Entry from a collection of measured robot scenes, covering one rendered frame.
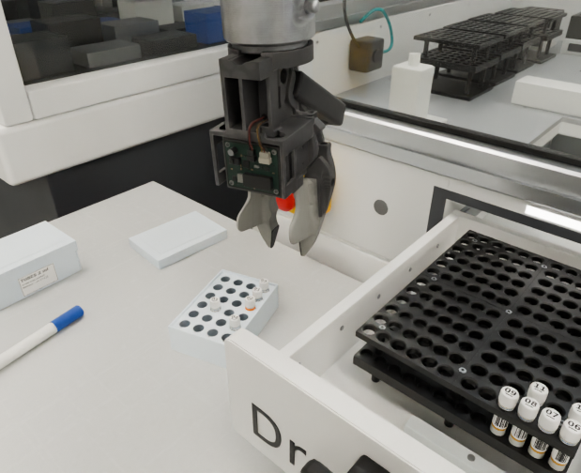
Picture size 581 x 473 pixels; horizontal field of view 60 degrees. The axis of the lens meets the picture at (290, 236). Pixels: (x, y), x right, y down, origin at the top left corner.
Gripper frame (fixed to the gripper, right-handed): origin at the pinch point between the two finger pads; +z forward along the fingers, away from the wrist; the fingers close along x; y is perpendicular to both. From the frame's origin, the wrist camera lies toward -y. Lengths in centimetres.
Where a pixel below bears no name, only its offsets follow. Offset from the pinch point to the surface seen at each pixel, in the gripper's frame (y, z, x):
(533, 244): -13.7, 3.0, 23.4
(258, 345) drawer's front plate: 17.1, -1.7, 6.1
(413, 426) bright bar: 12.5, 6.7, 17.3
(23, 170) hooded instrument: -10, 7, -58
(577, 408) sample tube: 11.0, 0.7, 27.8
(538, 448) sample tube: 12.9, 3.6, 26.1
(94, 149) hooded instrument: -23, 7, -54
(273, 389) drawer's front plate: 18.7, 0.3, 8.2
